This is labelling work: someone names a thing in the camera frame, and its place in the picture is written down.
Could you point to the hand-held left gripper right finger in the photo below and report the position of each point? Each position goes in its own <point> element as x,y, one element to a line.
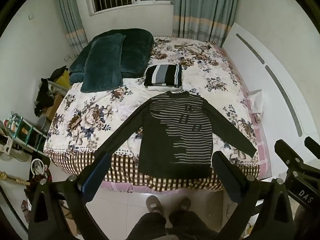
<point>226,177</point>

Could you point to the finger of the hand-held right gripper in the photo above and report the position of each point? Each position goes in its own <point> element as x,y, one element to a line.
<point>313,147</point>
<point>287,153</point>

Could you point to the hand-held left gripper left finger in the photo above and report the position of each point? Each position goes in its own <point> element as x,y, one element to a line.
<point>96,177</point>

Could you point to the dark striped sweater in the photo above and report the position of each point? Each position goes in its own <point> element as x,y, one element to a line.
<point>155,150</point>

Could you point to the brown checked bed sheet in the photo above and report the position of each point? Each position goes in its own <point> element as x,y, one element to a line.
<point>125,167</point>

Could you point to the white headboard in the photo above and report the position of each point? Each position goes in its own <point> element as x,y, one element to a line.
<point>275,120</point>

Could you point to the person's right shoe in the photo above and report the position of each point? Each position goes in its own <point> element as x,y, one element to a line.
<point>180,206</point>

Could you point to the person's shoe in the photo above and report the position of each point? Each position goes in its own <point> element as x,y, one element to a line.
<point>180,206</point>
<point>154,203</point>

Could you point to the person's left shoe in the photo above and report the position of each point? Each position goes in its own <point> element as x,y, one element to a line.
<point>154,203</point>

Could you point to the person's left leg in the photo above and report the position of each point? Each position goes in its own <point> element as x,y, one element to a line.
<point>147,226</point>

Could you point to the grey bin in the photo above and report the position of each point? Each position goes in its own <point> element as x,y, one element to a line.
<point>42,123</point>

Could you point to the teal storage shelf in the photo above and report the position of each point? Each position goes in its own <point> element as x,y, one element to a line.
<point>30,132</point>

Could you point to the bamboo stick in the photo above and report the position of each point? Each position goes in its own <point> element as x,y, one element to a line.
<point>15,178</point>

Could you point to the cardboard box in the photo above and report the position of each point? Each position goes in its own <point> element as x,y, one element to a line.
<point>53,107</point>

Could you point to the white metal rack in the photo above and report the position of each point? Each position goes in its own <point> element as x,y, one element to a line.
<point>56,87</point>

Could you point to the yellow bag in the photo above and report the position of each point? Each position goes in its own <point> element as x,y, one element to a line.
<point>64,81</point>

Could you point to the folded white garment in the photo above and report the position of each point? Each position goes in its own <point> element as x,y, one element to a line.
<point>160,88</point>

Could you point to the dark green pillow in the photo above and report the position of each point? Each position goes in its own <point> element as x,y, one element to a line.
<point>102,65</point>

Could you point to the floral bedspread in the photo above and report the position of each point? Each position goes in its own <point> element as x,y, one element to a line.
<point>195,67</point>

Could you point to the folded black grey striped sweater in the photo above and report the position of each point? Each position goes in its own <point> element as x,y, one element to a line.
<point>162,75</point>

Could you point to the dark green folded blanket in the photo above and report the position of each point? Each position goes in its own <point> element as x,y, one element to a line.
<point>136,52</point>

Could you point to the narrow striped grey curtain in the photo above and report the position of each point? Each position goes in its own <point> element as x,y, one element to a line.
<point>72,25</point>

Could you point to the wide striped grey curtain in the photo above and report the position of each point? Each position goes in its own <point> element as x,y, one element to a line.
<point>200,10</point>

